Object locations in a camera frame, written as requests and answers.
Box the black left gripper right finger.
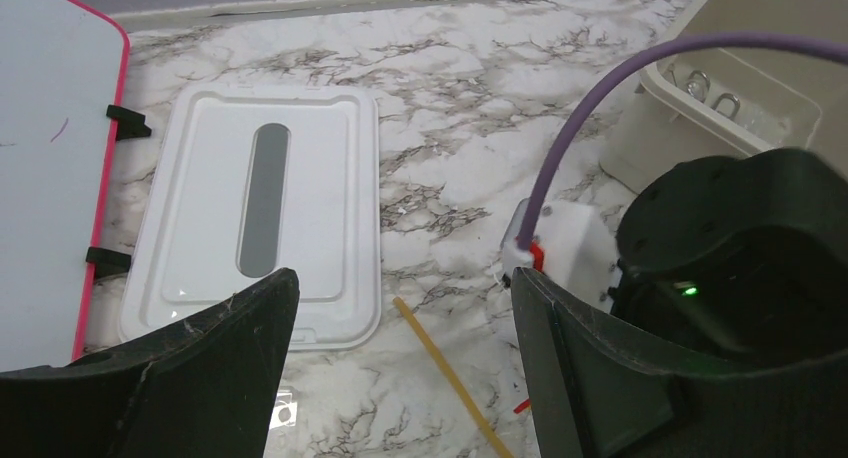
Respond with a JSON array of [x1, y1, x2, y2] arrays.
[[511, 268, 847, 457]]

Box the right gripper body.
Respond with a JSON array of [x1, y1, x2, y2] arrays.
[[612, 148, 847, 366]]

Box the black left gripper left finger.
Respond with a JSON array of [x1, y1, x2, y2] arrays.
[[1, 268, 300, 457]]

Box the beige plastic bin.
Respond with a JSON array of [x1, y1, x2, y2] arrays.
[[600, 0, 847, 192]]

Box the metal crucible tongs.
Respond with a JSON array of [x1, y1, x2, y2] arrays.
[[683, 70, 741, 121]]

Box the yellow rubber tubing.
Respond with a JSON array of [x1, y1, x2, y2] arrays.
[[392, 296, 514, 458]]

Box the coloured plastic spoons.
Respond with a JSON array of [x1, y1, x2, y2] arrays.
[[513, 399, 531, 414]]

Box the clear plastic bag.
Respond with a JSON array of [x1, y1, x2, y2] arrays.
[[269, 388, 298, 430]]

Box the white plastic bin lid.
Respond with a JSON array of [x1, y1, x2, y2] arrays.
[[118, 83, 382, 351]]

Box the pink framed whiteboard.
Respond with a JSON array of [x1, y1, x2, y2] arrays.
[[1, 0, 130, 372]]

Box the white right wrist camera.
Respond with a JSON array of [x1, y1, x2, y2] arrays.
[[501, 199, 621, 312]]

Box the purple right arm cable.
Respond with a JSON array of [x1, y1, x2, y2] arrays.
[[515, 32, 848, 252]]

